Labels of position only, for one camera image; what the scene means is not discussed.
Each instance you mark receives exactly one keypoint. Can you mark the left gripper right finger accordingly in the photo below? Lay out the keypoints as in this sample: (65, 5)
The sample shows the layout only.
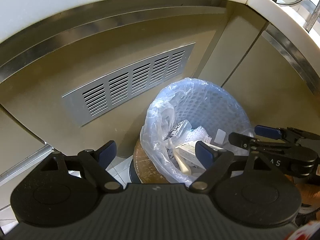
(216, 164)

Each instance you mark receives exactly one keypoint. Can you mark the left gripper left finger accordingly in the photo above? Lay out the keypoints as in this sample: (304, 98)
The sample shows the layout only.
(95, 163)

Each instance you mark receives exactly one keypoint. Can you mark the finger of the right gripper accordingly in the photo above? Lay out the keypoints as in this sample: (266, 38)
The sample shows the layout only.
(270, 132)
(242, 141)

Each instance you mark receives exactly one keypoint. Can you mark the trash items inside bin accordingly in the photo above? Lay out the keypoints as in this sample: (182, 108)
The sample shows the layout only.
(180, 140)

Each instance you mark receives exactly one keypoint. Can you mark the white perforated trash bin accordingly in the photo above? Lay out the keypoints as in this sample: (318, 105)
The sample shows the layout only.
(205, 104)

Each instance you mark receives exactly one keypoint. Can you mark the operator right hand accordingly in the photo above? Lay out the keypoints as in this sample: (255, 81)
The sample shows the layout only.
(309, 193)

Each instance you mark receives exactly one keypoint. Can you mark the round wooden stool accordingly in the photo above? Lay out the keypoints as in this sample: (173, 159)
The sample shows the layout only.
(142, 169)

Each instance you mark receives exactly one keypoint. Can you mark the silver cabinet vent grille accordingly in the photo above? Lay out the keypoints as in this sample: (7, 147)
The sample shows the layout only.
(109, 91)

